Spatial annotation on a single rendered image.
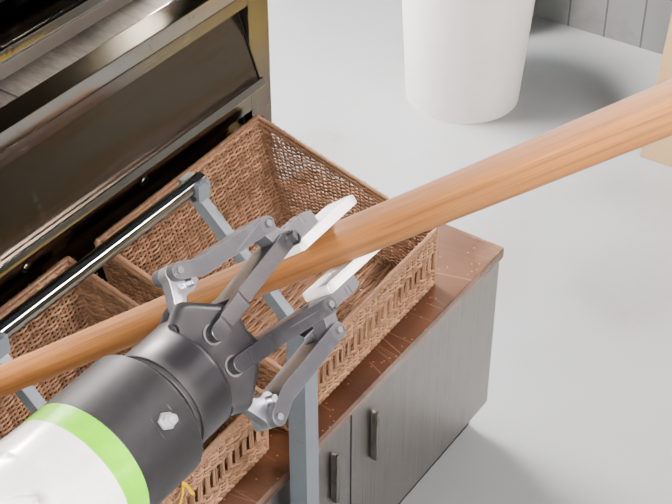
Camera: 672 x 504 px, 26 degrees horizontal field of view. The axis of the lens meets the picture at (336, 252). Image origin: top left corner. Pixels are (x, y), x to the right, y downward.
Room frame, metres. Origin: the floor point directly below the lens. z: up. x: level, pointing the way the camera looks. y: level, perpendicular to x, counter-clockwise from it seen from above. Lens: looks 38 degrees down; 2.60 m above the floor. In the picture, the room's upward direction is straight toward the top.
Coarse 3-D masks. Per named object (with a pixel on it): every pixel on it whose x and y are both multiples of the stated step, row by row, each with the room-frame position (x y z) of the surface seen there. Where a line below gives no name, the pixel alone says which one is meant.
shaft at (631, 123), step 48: (528, 144) 0.74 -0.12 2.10; (576, 144) 0.72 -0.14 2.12; (624, 144) 0.70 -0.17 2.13; (432, 192) 0.77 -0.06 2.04; (480, 192) 0.75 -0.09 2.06; (336, 240) 0.81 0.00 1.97; (384, 240) 0.79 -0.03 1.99; (96, 336) 0.95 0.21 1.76; (144, 336) 0.92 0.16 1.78; (0, 384) 1.03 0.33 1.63
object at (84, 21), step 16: (16, 0) 2.24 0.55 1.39; (32, 0) 2.23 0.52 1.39; (48, 0) 2.22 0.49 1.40; (64, 0) 2.21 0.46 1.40; (112, 0) 2.19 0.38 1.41; (128, 0) 2.22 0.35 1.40; (0, 16) 2.18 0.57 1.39; (16, 16) 2.17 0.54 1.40; (32, 16) 2.16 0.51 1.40; (48, 16) 2.15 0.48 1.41; (80, 16) 2.13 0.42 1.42; (96, 16) 2.15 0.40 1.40; (0, 32) 2.11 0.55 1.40; (16, 32) 2.10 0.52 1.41; (64, 32) 2.09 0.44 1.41; (32, 48) 2.03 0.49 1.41; (48, 48) 2.06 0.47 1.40; (0, 64) 1.98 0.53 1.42; (16, 64) 2.00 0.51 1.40; (0, 80) 1.97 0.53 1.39
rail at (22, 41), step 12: (84, 0) 2.15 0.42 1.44; (96, 0) 2.16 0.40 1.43; (60, 12) 2.11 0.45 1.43; (72, 12) 2.12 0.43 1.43; (84, 12) 2.14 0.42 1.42; (36, 24) 2.08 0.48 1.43; (48, 24) 2.07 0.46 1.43; (60, 24) 2.09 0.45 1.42; (24, 36) 2.03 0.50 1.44; (36, 36) 2.05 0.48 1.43; (0, 48) 1.99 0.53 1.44; (12, 48) 2.00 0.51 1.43; (24, 48) 2.02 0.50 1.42; (0, 60) 1.98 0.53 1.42
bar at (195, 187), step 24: (192, 192) 1.98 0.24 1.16; (144, 216) 1.90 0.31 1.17; (216, 216) 1.98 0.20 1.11; (120, 240) 1.84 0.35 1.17; (96, 264) 1.79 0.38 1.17; (48, 288) 1.72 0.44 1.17; (72, 288) 1.74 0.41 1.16; (24, 312) 1.66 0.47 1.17; (288, 312) 1.90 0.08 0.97; (0, 336) 1.61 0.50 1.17; (0, 360) 1.60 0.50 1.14; (312, 384) 1.88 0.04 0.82; (312, 408) 1.88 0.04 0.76; (312, 432) 1.88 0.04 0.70; (312, 456) 1.88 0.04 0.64; (312, 480) 1.87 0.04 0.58
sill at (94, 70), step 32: (192, 0) 2.62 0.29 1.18; (224, 0) 2.66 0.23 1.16; (128, 32) 2.49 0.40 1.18; (160, 32) 2.50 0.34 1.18; (96, 64) 2.37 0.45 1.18; (128, 64) 2.42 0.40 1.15; (32, 96) 2.26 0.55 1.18; (64, 96) 2.27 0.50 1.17; (0, 128) 2.15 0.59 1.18; (32, 128) 2.20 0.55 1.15
